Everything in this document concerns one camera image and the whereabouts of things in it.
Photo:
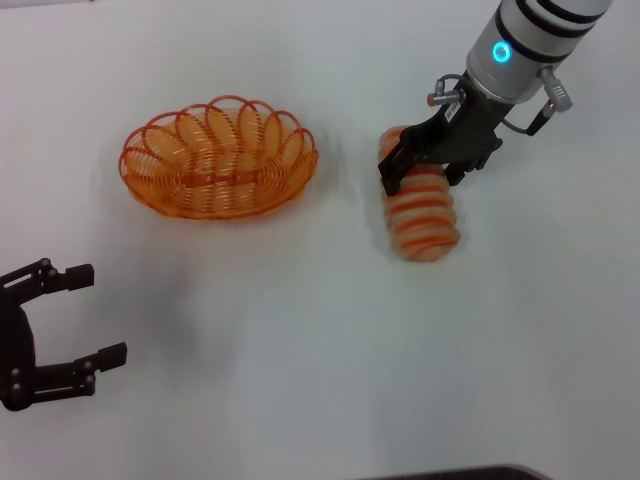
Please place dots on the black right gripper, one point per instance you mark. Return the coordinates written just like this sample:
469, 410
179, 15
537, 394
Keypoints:
460, 135

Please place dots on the orange striped bread loaf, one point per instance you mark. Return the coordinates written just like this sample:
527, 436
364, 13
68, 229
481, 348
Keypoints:
425, 220

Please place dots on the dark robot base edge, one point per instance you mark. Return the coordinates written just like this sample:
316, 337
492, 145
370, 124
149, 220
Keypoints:
450, 474

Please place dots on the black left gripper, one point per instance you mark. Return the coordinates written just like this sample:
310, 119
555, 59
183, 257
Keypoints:
17, 360

